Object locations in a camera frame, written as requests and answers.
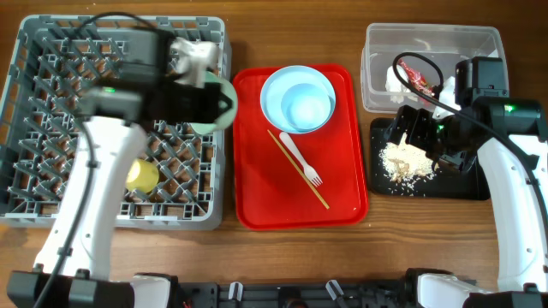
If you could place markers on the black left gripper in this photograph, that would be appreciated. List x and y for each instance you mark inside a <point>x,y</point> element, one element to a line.
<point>215,97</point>

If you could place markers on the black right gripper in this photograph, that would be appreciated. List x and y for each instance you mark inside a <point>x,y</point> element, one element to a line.
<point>420,118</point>

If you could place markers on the green saucer bowl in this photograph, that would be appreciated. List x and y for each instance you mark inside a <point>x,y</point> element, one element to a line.
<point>227,118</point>

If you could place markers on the rice food scraps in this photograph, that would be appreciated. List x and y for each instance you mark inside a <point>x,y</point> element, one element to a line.
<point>407,165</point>

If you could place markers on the red snack wrapper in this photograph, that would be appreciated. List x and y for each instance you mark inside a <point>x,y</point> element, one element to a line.
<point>415,78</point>

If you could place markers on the small light blue bowl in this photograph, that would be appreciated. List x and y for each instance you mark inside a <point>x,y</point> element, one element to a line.
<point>306,107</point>

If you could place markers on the yellow plastic cup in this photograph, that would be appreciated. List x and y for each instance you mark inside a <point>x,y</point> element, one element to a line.
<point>142,176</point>

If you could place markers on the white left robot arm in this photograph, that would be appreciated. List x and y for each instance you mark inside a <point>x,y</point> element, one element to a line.
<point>163,77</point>

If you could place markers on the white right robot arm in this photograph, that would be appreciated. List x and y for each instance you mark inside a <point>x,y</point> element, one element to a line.
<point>507,137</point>

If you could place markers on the black waste tray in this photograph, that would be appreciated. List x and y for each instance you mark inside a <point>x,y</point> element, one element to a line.
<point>442,184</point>

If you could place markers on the grey dishwasher rack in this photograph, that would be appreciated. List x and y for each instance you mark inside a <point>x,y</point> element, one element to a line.
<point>55,58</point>

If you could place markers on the large light blue plate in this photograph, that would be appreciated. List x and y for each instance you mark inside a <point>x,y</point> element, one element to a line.
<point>279,82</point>

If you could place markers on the crumpled white napkin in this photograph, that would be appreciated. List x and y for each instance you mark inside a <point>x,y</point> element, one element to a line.
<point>393,84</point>

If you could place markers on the clear plastic bin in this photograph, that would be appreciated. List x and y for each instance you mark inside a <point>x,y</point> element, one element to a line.
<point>445,45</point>

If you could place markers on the red plastic tray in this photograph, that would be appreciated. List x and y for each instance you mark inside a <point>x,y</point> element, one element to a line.
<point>269,193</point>

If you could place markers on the wooden chopstick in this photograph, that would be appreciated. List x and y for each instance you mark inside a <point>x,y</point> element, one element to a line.
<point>293,163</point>

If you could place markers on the white plastic fork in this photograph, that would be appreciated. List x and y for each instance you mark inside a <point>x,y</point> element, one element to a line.
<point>308,170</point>

